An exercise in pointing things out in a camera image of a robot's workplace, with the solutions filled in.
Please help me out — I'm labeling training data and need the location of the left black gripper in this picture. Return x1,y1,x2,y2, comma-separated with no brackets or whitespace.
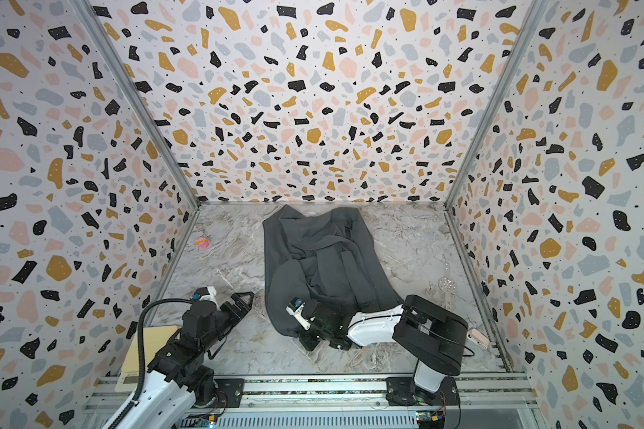
200,290,252,353

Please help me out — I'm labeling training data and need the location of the dark grey jacket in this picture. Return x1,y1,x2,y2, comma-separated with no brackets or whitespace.
262,206,403,337

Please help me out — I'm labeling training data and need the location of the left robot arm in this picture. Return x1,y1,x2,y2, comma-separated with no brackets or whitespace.
105,288,255,428

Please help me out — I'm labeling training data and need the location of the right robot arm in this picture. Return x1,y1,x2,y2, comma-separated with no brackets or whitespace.
286,295,475,407

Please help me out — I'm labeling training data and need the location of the pink sticker on table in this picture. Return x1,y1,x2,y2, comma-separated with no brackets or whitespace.
194,237,211,250

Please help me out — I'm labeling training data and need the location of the beige foam pad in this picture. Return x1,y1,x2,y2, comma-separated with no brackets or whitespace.
114,324,179,393

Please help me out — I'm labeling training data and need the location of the clear plastic object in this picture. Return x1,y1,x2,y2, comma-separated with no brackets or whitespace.
438,262,457,311

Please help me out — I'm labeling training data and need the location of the pink white small object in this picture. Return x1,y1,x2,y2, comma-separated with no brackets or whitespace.
468,329,491,350

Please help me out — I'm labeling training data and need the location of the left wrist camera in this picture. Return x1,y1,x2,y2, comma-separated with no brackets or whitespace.
191,286,219,307

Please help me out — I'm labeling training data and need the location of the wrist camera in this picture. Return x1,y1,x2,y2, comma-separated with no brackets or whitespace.
191,286,219,307
286,298,311,331

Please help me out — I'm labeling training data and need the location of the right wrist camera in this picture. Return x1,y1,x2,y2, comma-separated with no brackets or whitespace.
286,298,311,331

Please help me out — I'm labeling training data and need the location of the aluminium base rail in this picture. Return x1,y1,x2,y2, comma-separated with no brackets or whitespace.
82,373,545,428

